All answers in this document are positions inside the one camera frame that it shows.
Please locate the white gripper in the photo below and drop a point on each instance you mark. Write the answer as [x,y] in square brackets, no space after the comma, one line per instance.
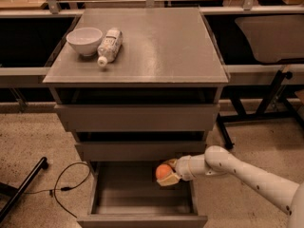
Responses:
[182,168]

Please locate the orange fruit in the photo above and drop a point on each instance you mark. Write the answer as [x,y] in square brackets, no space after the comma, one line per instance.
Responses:
[163,171]

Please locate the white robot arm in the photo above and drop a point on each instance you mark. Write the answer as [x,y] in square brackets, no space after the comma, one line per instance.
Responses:
[286,195]

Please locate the grey middle drawer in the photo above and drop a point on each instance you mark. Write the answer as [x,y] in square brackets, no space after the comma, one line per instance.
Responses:
[136,151]

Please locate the grey open bottom drawer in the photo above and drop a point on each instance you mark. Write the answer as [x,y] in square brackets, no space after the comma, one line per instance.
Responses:
[125,194]

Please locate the grey top drawer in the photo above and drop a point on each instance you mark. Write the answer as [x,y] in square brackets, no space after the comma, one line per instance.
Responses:
[137,118]

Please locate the grey drawer cabinet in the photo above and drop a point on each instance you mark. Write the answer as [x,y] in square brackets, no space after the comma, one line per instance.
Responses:
[167,58]

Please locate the clear plastic water bottle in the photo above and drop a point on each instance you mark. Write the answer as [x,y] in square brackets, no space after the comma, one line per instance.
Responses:
[109,47]

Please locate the white ceramic bowl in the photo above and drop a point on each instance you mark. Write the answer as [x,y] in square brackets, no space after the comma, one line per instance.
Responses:
[85,41]

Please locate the grey chair seat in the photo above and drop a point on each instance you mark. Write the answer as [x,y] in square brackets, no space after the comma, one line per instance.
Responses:
[274,38]

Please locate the black stand leg left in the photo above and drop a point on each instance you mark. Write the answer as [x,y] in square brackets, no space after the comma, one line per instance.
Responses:
[14,193]

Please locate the black table frame right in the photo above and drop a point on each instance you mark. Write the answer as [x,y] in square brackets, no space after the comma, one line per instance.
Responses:
[272,93]

